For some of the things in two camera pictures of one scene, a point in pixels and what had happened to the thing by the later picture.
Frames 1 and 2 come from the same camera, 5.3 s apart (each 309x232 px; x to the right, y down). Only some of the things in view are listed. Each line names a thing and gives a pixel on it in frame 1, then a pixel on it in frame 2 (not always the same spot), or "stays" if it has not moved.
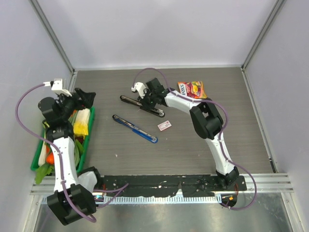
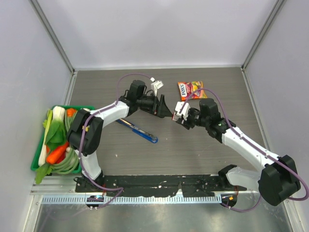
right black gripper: x=145 y=105 -> x=186 y=122
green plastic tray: x=35 y=160 stays
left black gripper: x=86 y=99 -> x=160 y=108
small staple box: x=164 y=125 -> x=173 y=117
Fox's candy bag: x=195 y=89 stays
